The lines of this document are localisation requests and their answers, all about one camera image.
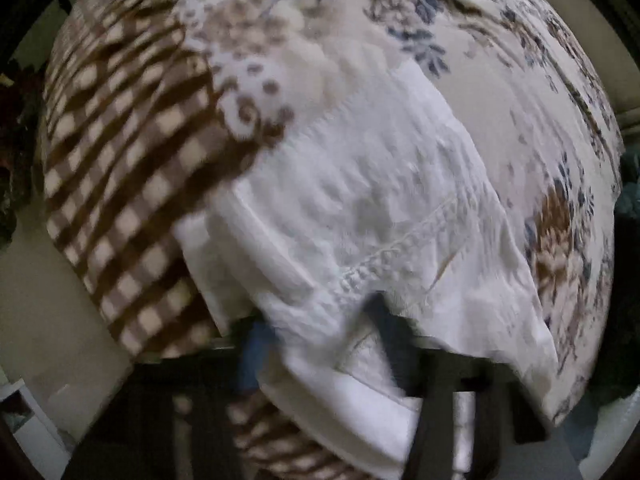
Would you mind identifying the white pants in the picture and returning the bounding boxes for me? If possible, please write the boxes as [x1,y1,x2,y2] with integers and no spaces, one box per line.
[175,62,558,479]

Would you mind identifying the dark green plush blanket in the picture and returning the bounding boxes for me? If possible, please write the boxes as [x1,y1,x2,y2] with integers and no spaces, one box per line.
[615,146,640,220]

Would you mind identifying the floral beige bed blanket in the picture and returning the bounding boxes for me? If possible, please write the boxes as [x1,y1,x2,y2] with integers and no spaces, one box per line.
[43,0,623,479]

